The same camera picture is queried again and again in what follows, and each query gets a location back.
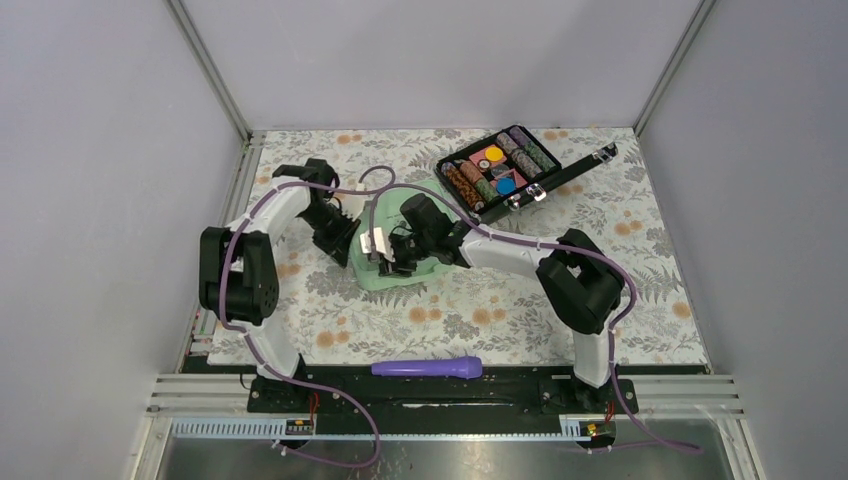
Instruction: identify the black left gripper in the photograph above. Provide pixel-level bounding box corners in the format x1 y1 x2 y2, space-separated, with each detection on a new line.
300 202 362 268

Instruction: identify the mint green medicine kit case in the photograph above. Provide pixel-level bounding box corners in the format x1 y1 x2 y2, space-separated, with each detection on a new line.
348 178 473 293

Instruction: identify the purple flashlight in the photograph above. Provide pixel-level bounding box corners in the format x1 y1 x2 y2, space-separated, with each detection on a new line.
370 356 483 380

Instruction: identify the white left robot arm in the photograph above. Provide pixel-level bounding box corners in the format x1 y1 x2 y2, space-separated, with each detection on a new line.
199 158 360 411

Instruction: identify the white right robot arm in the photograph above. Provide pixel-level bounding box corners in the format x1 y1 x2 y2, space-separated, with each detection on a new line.
362 193 625 412

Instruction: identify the black poker chip case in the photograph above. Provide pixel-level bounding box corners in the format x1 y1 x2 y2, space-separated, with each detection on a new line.
435 125 618 223

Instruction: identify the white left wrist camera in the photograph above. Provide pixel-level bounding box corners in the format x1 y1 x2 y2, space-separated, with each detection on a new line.
348 183 370 218

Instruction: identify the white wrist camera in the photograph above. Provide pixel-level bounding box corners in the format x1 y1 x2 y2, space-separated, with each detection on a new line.
348 183 370 218
359 227 395 263

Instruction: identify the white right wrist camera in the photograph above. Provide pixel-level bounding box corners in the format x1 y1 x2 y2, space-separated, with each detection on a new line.
359 227 395 263

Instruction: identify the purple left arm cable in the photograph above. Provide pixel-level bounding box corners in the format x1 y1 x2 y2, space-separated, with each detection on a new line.
217 165 397 470

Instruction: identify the white slotted cable duct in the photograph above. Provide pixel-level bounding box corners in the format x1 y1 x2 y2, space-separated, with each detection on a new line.
170 419 592 442

